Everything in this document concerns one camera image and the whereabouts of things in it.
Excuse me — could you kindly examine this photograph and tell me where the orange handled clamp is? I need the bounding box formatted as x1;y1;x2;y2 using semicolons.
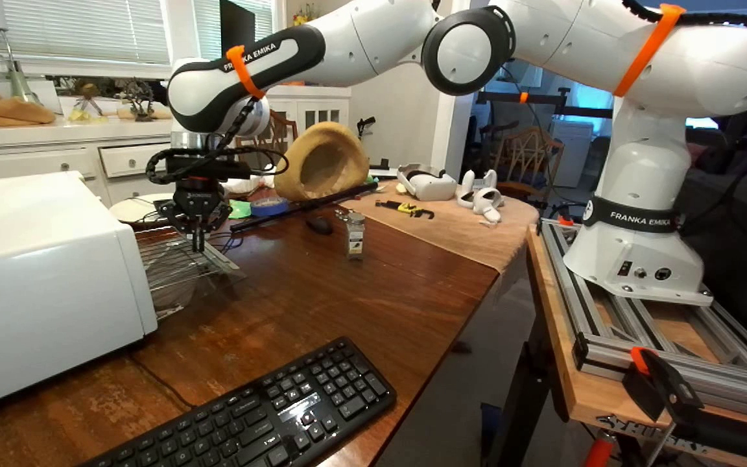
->
582;428;615;467

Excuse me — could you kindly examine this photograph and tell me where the black and orange clamp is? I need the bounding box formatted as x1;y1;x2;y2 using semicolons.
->
621;346;706;425

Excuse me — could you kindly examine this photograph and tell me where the white hand controller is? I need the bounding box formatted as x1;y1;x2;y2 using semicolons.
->
474;169;504;224
456;169;478;210

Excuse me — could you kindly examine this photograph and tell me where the yellow and black clamp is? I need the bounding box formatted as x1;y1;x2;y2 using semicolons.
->
375;199;435;221

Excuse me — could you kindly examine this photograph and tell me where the glass toaster oven door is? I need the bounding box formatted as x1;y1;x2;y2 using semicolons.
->
135;226;246;321

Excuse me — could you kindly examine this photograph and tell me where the black computer keyboard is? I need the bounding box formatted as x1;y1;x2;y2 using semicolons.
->
78;337;397;467

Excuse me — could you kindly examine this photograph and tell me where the long black rod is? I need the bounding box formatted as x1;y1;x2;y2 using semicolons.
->
229;181;380;234

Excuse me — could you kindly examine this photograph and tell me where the white round plate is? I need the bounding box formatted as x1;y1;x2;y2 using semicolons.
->
109;193;177;226

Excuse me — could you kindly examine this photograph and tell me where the white sideboard cabinet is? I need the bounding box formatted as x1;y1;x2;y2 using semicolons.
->
0;84;352;207

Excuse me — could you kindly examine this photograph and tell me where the silver table lamp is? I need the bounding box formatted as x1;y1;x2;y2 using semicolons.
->
0;0;43;106

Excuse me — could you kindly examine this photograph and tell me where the black cable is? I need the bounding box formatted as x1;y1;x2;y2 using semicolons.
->
132;359;194;411

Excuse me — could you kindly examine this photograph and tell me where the tan straw hat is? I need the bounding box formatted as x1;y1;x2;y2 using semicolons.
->
274;121;370;202

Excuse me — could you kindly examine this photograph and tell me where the dark metal figurine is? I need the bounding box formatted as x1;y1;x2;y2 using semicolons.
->
118;78;158;123

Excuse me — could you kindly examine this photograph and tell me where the tan folded cloth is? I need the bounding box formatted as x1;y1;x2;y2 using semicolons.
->
0;88;58;130

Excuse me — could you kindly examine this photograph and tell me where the dark monitor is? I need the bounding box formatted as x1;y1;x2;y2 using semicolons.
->
219;0;257;56

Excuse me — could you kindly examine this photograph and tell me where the white headset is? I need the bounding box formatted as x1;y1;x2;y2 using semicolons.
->
396;163;459;202

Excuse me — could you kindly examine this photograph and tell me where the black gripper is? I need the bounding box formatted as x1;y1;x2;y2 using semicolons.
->
155;176;233;254

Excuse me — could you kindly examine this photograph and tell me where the wooden bench robot stand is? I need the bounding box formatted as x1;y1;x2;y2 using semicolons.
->
525;217;747;467

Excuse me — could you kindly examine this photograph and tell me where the blue masking tape roll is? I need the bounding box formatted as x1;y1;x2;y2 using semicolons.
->
250;197;291;218

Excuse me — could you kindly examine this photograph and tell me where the window with white blinds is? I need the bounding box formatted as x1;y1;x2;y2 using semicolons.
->
0;0;277;73

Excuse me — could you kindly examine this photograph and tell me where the wire roasting rack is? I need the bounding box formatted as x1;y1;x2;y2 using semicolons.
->
136;228;242;294

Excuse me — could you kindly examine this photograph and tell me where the wooden rattan chair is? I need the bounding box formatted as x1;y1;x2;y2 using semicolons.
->
492;126;566;202

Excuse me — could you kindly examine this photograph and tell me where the glass spice jar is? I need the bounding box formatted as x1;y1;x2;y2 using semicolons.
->
345;211;367;261

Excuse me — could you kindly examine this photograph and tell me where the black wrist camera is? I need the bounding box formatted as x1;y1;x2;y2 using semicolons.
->
165;154;252;184

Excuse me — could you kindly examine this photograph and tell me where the white toaster oven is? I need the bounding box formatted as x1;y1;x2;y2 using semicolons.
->
0;171;159;417

